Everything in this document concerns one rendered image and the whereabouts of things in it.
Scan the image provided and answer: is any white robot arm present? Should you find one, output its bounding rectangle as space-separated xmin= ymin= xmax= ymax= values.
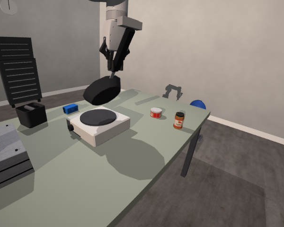
xmin=89 ymin=0 xmax=142 ymax=31

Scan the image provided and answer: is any small blue box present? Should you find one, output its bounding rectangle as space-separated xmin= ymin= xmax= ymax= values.
xmin=63 ymin=104 xmax=78 ymax=114

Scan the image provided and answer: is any small spice jar with black lid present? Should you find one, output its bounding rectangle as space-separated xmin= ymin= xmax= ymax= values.
xmin=173 ymin=112 xmax=185 ymax=129

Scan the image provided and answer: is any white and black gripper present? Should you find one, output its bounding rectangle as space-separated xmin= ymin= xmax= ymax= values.
xmin=99 ymin=19 xmax=130 ymax=71

